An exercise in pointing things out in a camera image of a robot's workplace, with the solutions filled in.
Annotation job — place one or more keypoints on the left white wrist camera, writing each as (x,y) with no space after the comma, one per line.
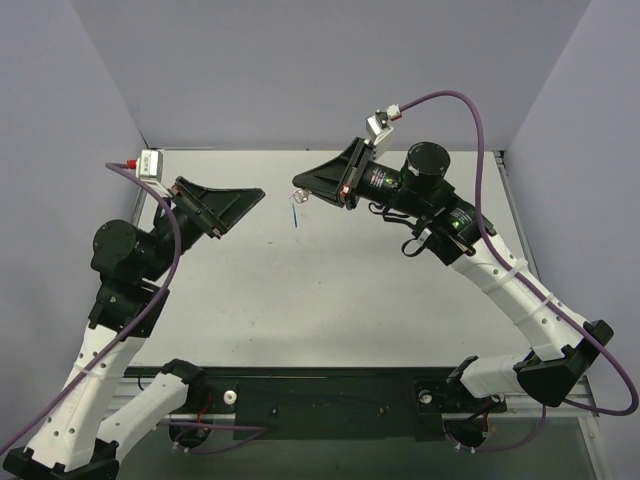
(148,168)

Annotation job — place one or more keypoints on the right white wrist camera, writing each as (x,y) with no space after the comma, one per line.
(380,127)

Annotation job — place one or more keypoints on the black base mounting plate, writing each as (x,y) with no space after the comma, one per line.
(317,403)

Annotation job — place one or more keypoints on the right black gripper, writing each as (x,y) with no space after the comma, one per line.
(353,170)

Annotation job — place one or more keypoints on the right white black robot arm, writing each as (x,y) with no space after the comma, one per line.
(418,196)

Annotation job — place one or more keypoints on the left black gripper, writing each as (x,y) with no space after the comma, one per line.
(195,206)

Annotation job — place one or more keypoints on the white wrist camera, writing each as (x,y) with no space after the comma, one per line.
(148,168)
(380,127)

